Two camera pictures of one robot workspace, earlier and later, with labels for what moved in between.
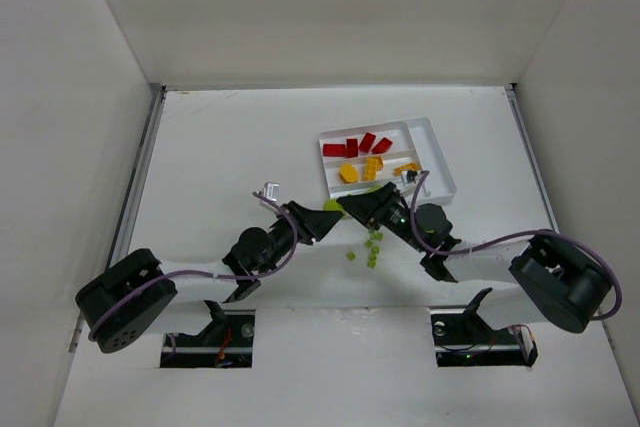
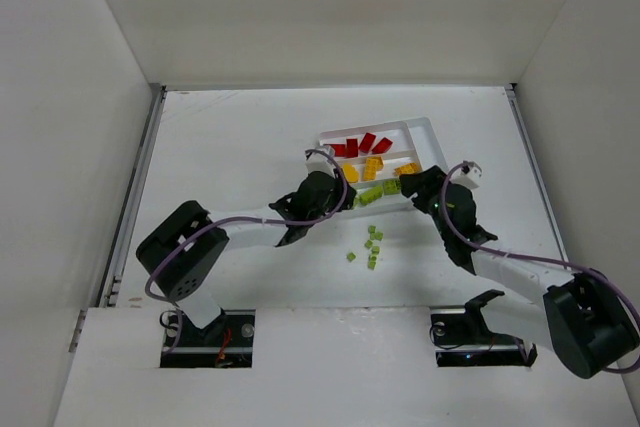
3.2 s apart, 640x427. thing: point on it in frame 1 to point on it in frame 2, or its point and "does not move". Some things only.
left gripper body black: [301, 219] to [338, 188]
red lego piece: [348, 150] does not move
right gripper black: [381, 205] to [422, 185]
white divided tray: [359, 159] does not move
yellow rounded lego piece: [348, 173] does not move
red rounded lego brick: [382, 146] does not move
